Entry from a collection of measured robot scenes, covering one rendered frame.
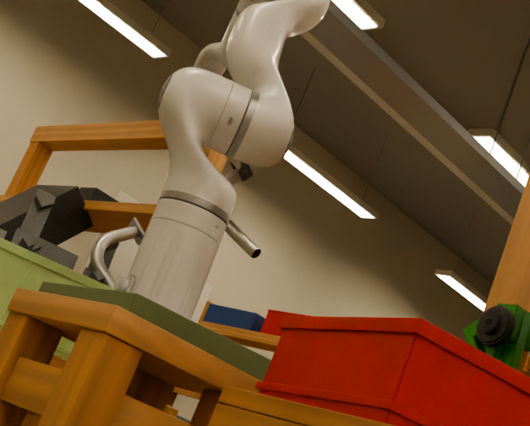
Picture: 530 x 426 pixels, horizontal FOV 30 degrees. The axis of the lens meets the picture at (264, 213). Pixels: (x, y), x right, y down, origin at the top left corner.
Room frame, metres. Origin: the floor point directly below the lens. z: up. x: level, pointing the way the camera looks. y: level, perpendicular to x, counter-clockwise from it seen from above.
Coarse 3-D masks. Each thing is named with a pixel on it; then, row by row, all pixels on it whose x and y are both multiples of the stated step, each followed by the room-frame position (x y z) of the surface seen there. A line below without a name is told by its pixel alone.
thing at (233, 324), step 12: (204, 312) 8.65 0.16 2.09; (216, 312) 8.56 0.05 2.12; (228, 312) 8.45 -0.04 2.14; (240, 312) 8.35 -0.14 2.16; (252, 312) 8.24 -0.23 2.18; (276, 312) 8.01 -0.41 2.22; (204, 324) 8.54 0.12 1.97; (216, 324) 8.48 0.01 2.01; (228, 324) 8.41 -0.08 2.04; (240, 324) 8.31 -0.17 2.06; (252, 324) 8.21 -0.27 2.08; (264, 324) 8.09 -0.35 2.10; (276, 324) 7.97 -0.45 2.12; (228, 336) 8.75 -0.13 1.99; (240, 336) 8.13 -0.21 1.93; (252, 336) 8.02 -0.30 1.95; (264, 336) 7.91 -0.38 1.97; (276, 336) 7.87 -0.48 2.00; (264, 348) 8.59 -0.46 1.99; (192, 396) 8.35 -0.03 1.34
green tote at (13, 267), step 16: (0, 240) 1.88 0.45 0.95; (0, 256) 1.89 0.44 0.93; (16, 256) 1.90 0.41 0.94; (32, 256) 1.90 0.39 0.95; (0, 272) 1.89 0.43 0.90; (16, 272) 1.90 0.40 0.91; (32, 272) 1.90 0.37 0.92; (48, 272) 1.91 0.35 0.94; (64, 272) 1.91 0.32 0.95; (0, 288) 1.90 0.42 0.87; (16, 288) 1.90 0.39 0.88; (32, 288) 1.91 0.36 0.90; (112, 288) 1.93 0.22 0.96; (0, 304) 1.90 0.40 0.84; (0, 320) 1.90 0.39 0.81; (64, 352) 1.93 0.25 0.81
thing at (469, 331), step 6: (474, 324) 1.74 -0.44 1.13; (462, 330) 1.76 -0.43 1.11; (468, 330) 1.75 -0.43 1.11; (474, 330) 1.74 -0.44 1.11; (468, 336) 1.75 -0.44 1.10; (474, 336) 1.74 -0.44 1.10; (468, 342) 1.74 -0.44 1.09; (474, 342) 1.73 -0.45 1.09; (480, 342) 1.75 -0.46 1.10; (480, 348) 1.73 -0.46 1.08
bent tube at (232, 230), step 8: (232, 176) 2.35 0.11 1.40; (256, 176) 2.36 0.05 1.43; (232, 184) 2.36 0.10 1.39; (232, 224) 2.31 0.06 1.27; (232, 232) 2.30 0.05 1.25; (240, 232) 2.29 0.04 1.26; (240, 240) 2.28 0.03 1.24; (248, 240) 2.27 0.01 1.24; (248, 248) 2.27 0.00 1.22; (256, 248) 2.26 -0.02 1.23; (256, 256) 2.28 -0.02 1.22
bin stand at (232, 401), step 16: (224, 400) 1.27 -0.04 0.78; (240, 400) 1.24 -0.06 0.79; (256, 400) 1.21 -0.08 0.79; (272, 400) 1.19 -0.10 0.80; (224, 416) 1.26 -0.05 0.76; (240, 416) 1.23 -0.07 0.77; (256, 416) 1.20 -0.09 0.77; (272, 416) 1.18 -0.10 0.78; (288, 416) 1.15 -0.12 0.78; (304, 416) 1.13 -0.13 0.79; (320, 416) 1.10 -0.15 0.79; (336, 416) 1.08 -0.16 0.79; (352, 416) 1.06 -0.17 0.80
